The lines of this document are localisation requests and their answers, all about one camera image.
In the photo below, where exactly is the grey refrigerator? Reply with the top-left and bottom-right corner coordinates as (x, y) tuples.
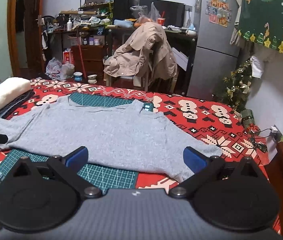
(187, 0), (239, 101)

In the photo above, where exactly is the brown wooden drawer cabinet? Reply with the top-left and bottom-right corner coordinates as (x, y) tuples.
(71, 45), (107, 77)

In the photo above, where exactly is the grey knit shirt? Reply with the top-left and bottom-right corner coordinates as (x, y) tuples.
(0, 96), (222, 182)

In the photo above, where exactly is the small decorated christmas tree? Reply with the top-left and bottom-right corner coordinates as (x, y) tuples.
(212, 59), (253, 112)

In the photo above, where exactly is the white charger with cable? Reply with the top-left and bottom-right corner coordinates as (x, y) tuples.
(247, 125), (283, 153)

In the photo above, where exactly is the black monitor screen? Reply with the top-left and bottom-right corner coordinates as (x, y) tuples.
(139, 0), (185, 27)

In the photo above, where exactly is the beige jacket on chair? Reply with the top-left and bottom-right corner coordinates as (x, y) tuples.
(104, 22), (177, 80)

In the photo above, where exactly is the red christmas pattern blanket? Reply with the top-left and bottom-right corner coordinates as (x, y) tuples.
(0, 79), (279, 239)

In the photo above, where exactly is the cluttered shelf unit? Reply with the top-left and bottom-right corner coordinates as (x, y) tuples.
(78, 0), (139, 21)

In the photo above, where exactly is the white plastic bag on floor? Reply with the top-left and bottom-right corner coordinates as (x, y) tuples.
(45, 57), (75, 81)

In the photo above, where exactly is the green cutting mat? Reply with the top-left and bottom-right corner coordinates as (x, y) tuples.
(0, 92), (155, 194)

